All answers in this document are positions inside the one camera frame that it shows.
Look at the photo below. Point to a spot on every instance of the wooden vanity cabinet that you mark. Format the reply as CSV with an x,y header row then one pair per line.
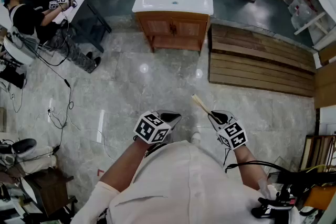
x,y
173,26

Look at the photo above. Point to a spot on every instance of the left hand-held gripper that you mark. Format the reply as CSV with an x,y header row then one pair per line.
x,y
152,128

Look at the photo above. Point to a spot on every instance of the white and black headset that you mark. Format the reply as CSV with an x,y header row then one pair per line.
x,y
25,144

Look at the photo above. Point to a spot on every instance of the white-topped dark vanity table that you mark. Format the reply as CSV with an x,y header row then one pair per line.
x,y
78,2

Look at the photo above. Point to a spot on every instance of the person's right forearm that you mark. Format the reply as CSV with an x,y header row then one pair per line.
x,y
246,165

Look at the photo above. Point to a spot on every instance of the white shell chair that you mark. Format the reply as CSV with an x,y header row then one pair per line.
x,y
18,51

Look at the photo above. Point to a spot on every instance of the person's left forearm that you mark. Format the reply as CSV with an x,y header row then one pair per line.
x,y
126,165

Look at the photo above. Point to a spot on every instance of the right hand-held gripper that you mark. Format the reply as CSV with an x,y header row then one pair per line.
x,y
233,135

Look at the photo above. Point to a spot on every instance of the clear plastic bags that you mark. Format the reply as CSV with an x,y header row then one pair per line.
x,y
302,10

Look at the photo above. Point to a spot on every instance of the wooden picture frames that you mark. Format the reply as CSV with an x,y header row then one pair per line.
x,y
317,152

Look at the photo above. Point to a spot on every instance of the dark wooden stool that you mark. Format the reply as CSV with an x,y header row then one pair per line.
x,y
50,189

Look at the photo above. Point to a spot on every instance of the person's white shoe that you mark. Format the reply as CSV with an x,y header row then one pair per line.
x,y
195,137

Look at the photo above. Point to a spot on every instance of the wooden slatted platform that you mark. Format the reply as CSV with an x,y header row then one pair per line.
x,y
262,68

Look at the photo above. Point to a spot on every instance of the person's white shirt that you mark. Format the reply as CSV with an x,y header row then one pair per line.
x,y
183,186

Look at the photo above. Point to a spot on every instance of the brown cardboard panel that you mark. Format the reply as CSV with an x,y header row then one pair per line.
x,y
325,86

